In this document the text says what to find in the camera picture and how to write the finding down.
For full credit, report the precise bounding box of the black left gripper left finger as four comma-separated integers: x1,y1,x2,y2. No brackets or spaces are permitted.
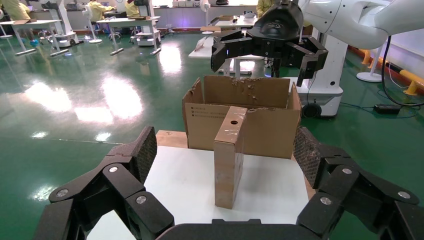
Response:
32,125,175,240

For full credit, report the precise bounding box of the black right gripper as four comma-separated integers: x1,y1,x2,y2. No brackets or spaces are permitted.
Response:
210,2,329,88

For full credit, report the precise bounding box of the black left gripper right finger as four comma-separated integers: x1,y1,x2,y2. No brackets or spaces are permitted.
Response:
293,125,424,240

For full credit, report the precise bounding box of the small brown cardboard box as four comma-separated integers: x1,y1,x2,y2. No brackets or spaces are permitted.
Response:
213,105,249,210

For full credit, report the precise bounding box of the big open cardboard box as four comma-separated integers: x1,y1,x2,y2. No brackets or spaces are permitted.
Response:
181,74,303,161

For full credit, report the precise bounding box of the black tripod stand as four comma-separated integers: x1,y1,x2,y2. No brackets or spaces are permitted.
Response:
270,57,283,79

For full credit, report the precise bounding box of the person in yellow coat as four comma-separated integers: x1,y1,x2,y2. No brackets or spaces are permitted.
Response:
256,0,276,19
0,0,40,48
124,0,141,18
87,0,116,23

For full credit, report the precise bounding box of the white work table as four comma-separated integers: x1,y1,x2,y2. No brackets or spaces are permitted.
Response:
96,16,163,57
207,14,260,31
0,19,70,57

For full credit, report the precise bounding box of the white table with centre leg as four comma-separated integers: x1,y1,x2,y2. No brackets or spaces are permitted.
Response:
188,34,266,77

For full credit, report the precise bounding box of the black power adapter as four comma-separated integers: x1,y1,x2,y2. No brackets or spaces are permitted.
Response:
373,103,402,116

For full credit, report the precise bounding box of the grey counter cabinet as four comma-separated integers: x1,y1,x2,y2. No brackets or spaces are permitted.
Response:
153,4,259,29

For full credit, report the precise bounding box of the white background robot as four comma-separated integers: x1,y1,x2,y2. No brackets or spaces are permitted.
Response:
133,0,162,47
39,0,81,49

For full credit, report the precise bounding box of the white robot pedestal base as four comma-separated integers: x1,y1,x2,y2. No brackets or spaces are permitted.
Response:
284,28,349,119

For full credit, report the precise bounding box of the thin floor cable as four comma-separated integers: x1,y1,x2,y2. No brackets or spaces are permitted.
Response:
340,101,419,119

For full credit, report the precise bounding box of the white pedestal fan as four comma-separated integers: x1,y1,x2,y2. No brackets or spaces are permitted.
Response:
199,0,214,36
356,41,387,83
81,4,103,45

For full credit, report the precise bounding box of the black hanging arm cable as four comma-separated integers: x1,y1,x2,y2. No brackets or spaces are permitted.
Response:
380,34,424,108

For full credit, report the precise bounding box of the yellow black guard rail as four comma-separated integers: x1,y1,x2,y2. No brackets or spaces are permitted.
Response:
360,48,424,97

